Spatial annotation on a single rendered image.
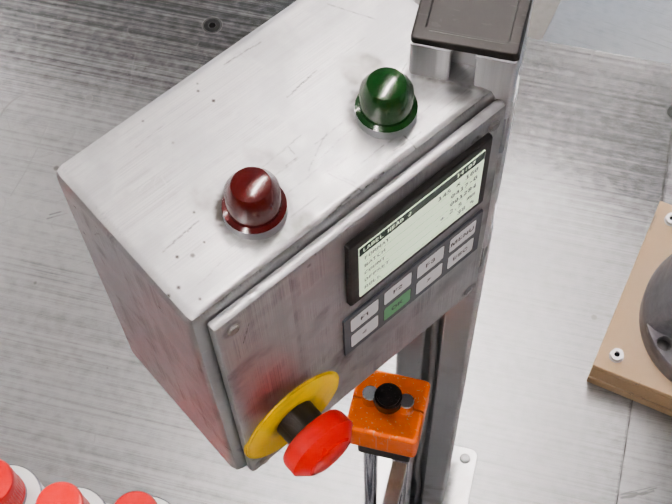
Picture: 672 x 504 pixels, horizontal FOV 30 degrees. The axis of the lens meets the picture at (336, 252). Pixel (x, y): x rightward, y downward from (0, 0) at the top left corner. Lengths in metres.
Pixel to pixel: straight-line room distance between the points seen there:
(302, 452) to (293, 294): 0.11
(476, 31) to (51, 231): 0.81
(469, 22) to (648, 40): 0.87
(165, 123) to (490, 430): 0.68
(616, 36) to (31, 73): 0.62
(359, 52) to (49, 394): 0.71
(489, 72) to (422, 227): 0.08
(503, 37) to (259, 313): 0.15
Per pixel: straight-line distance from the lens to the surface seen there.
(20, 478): 0.93
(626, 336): 1.16
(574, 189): 1.27
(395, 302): 0.60
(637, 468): 1.16
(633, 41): 1.38
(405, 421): 0.76
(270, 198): 0.48
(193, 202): 0.50
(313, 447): 0.60
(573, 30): 1.38
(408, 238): 0.55
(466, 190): 0.56
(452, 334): 0.75
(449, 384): 0.83
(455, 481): 1.13
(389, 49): 0.54
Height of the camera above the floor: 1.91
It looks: 63 degrees down
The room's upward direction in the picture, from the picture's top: 3 degrees counter-clockwise
